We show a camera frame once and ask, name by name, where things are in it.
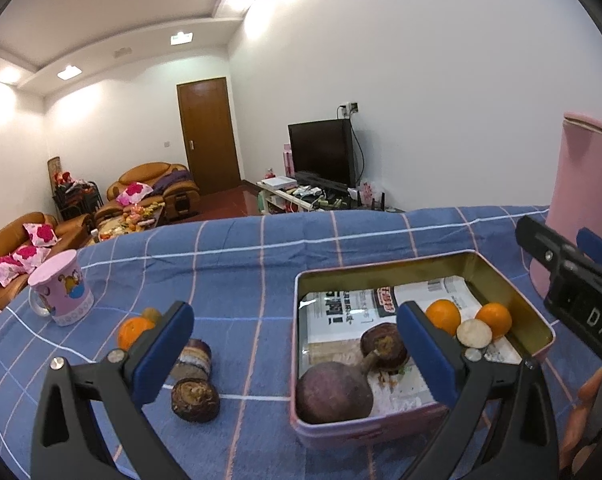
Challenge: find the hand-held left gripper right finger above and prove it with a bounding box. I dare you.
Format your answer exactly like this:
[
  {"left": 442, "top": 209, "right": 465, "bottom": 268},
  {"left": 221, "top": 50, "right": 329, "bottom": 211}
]
[{"left": 396, "top": 301, "right": 559, "bottom": 480}]

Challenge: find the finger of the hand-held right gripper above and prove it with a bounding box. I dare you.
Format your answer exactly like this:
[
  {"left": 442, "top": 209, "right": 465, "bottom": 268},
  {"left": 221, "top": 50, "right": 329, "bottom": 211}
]
[
  {"left": 514, "top": 215, "right": 602, "bottom": 282},
  {"left": 576, "top": 227, "right": 602, "bottom": 286}
]

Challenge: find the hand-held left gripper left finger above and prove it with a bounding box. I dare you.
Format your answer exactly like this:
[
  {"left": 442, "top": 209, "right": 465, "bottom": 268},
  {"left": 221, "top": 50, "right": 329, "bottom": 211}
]
[{"left": 30, "top": 301, "right": 196, "bottom": 480}]

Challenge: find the cut taro half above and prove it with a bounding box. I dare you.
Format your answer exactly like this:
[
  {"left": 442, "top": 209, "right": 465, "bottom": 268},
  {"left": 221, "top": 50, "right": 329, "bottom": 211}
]
[{"left": 170, "top": 339, "right": 213, "bottom": 382}]

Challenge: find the orange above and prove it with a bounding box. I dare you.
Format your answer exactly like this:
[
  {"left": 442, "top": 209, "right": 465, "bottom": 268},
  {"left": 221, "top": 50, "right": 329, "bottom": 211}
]
[
  {"left": 425, "top": 299, "right": 462, "bottom": 336},
  {"left": 117, "top": 316, "right": 157, "bottom": 351},
  {"left": 475, "top": 302, "right": 513, "bottom": 341}
]

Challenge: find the dark brown stemmed taro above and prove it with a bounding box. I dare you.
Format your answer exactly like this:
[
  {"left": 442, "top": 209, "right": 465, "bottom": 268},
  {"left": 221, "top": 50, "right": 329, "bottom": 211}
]
[{"left": 359, "top": 322, "right": 409, "bottom": 373}]

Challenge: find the pale peeled round tuber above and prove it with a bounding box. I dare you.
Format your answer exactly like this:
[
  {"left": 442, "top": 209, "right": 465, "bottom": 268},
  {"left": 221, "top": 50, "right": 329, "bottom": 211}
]
[{"left": 456, "top": 320, "right": 492, "bottom": 348}]

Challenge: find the brown round scaly taro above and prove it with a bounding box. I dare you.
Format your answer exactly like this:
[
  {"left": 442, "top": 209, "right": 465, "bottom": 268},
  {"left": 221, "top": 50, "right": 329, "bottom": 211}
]
[{"left": 171, "top": 377, "right": 221, "bottom": 423}]

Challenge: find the large round purple tuber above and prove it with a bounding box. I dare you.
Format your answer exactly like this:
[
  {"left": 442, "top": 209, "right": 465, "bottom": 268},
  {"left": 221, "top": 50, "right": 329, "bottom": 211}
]
[{"left": 296, "top": 361, "right": 374, "bottom": 425}]

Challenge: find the pink metal tin box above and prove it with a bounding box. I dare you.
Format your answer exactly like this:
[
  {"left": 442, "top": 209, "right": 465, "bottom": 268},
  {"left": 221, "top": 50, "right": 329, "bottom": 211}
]
[{"left": 290, "top": 249, "right": 555, "bottom": 450}]

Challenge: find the person's right hand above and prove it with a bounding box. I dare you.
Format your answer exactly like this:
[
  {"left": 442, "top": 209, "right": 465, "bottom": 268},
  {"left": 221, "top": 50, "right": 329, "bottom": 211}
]
[{"left": 561, "top": 367, "right": 602, "bottom": 466}]

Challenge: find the pink electric kettle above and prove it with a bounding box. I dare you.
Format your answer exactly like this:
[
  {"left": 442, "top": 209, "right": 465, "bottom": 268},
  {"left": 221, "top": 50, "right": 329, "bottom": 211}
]
[{"left": 530, "top": 111, "right": 602, "bottom": 301}]

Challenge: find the printed newspaper sheet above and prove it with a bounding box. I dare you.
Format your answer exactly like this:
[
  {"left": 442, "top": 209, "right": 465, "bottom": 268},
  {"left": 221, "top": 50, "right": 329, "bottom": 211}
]
[{"left": 301, "top": 276, "right": 524, "bottom": 418}]

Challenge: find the blue plaid tablecloth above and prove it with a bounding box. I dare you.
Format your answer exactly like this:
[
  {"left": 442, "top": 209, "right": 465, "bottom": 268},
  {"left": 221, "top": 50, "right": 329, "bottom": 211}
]
[{"left": 0, "top": 205, "right": 602, "bottom": 480}]

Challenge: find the pink cartoon mug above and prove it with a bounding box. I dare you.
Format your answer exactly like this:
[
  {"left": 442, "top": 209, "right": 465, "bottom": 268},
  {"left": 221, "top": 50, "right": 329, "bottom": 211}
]
[{"left": 28, "top": 250, "right": 94, "bottom": 327}]

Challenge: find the dark coffee table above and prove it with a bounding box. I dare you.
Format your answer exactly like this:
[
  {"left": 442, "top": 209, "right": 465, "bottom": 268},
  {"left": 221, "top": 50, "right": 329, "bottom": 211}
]
[{"left": 88, "top": 202, "right": 166, "bottom": 243}]

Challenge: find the pile of snacks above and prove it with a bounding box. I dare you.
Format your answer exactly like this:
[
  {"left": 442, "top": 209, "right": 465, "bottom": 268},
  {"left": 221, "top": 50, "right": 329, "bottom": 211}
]
[{"left": 108, "top": 202, "right": 164, "bottom": 233}]

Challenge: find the pink printed plastic bag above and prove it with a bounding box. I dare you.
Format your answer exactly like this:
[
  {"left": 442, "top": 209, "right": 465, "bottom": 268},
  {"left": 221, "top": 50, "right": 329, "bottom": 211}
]
[{"left": 357, "top": 180, "right": 382, "bottom": 207}]

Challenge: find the purple blanket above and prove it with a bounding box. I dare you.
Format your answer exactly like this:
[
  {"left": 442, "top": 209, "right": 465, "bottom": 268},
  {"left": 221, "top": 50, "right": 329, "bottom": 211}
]
[{"left": 151, "top": 169, "right": 193, "bottom": 193}]

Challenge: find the brown leather armchair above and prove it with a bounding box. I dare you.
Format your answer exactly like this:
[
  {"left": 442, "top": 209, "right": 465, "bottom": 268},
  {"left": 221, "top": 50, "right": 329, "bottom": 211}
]
[{"left": 93, "top": 161, "right": 202, "bottom": 223}]

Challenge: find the black rack with clothes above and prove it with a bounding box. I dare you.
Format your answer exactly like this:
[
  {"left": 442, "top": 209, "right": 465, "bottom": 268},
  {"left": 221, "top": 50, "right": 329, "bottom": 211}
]
[{"left": 52, "top": 170, "right": 104, "bottom": 218}]

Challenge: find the brown leather sofa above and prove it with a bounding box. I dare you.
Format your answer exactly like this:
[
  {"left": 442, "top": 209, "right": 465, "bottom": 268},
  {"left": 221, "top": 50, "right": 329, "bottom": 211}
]
[{"left": 0, "top": 211, "right": 94, "bottom": 311}]

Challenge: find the white television stand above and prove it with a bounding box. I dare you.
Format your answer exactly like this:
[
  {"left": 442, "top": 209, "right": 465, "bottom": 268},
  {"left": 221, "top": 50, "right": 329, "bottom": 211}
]
[{"left": 256, "top": 177, "right": 397, "bottom": 216}]

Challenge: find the brown wooden door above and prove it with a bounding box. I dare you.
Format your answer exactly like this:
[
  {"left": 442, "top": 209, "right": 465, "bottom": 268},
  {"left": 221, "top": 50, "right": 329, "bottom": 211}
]
[{"left": 177, "top": 77, "right": 242, "bottom": 196}]

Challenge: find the black flat television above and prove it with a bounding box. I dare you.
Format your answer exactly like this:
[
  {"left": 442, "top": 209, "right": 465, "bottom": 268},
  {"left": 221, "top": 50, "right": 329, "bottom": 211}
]
[{"left": 287, "top": 119, "right": 357, "bottom": 188}]

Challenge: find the black television cable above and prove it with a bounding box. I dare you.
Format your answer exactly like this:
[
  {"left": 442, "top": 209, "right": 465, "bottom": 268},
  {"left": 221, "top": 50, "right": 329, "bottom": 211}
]
[{"left": 352, "top": 115, "right": 368, "bottom": 183}]

